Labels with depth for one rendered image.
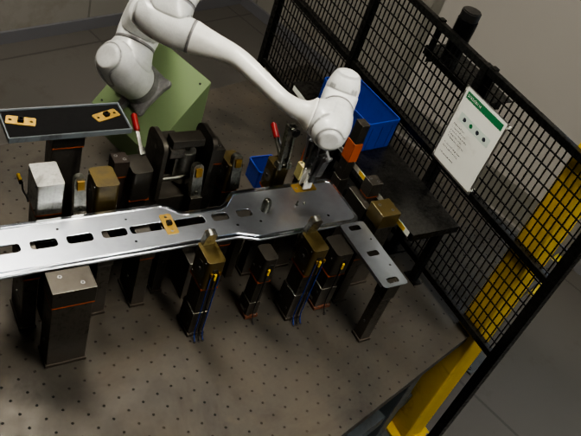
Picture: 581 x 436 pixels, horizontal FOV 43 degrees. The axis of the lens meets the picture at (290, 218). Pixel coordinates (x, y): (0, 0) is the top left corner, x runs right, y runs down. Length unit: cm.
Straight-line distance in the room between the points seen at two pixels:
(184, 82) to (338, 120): 98
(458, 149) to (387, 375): 82
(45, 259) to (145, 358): 45
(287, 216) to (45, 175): 78
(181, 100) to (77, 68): 191
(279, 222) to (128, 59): 82
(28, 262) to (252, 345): 76
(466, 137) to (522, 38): 185
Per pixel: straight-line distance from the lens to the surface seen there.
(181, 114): 283
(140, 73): 278
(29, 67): 465
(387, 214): 251
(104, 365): 228
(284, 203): 247
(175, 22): 219
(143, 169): 232
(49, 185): 218
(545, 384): 391
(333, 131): 202
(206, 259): 214
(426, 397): 309
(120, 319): 239
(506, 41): 445
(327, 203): 254
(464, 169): 262
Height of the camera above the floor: 256
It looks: 40 degrees down
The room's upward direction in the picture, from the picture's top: 21 degrees clockwise
